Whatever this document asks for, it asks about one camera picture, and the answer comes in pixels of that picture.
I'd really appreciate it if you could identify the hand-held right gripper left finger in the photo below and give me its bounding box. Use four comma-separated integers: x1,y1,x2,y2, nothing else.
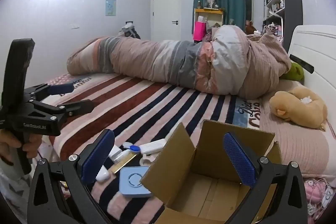
28,129,116,224

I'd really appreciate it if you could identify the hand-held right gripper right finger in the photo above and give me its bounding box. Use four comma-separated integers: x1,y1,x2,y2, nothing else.
223,132,308,224

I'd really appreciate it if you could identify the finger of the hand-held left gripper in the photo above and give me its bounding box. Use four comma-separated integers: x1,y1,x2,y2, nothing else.
25,83,76,102
28,99,95,120

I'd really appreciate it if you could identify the white cylinder bottle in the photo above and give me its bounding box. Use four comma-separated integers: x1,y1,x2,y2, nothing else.
108,145,123,161

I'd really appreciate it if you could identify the gold card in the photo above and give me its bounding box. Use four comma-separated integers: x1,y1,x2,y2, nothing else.
111,153,137,175

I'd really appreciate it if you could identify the white tube with blue cap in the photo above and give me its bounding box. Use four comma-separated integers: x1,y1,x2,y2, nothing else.
113,144,140,162

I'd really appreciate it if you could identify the brown cardboard box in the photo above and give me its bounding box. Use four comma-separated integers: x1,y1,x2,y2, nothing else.
140,120,283,224

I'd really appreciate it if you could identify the light blue square device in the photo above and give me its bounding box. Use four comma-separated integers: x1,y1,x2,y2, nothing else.
119,166,154,198

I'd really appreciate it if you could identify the white ring-shaped holder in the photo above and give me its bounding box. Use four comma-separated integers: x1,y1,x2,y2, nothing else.
140,154,156,166

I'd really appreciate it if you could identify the white rectangular device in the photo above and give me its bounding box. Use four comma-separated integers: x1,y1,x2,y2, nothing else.
139,139,168,154

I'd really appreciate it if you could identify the person's left hand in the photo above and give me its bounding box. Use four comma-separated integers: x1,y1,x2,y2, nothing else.
0,132,43,165

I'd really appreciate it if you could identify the red blue striped blanket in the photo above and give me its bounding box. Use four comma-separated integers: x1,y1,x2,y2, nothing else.
39,72,263,224

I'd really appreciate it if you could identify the yellow plush dog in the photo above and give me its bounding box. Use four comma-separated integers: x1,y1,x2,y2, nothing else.
269,86,328,132

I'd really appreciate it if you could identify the pink cartoon print cloth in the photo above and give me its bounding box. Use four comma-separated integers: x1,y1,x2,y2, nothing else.
303,176,334,217

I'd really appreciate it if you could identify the black bag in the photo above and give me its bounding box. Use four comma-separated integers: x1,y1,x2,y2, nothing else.
121,21,141,40

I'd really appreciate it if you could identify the pink grey striped comforter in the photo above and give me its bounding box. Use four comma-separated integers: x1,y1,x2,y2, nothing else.
66,25,292,100

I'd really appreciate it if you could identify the green plush toy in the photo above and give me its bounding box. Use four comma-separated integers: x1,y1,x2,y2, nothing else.
281,62,305,82

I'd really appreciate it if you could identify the black bar on headboard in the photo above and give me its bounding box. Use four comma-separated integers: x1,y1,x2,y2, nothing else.
289,54,314,74

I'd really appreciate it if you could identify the white door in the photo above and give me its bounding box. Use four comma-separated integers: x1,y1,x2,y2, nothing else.
151,0,182,42

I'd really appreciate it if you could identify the brown plush toy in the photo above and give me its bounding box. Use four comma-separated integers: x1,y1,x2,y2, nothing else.
245,20,257,34

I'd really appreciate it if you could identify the pink shopping bag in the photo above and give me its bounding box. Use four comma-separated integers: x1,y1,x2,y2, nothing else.
193,20,207,41

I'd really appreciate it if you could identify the white bed headboard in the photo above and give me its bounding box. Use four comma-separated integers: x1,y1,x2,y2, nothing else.
287,24,336,141

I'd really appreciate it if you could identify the yellow cabinet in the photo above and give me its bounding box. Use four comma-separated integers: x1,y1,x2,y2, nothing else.
194,8,225,28

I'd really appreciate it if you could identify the window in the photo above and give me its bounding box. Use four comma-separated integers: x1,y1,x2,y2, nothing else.
243,0,254,24

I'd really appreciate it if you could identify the dark tall bookshelf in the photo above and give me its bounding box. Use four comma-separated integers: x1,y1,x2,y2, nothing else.
262,0,303,49

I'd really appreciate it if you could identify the light blue wall poster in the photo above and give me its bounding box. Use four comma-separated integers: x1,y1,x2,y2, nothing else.
105,0,117,17

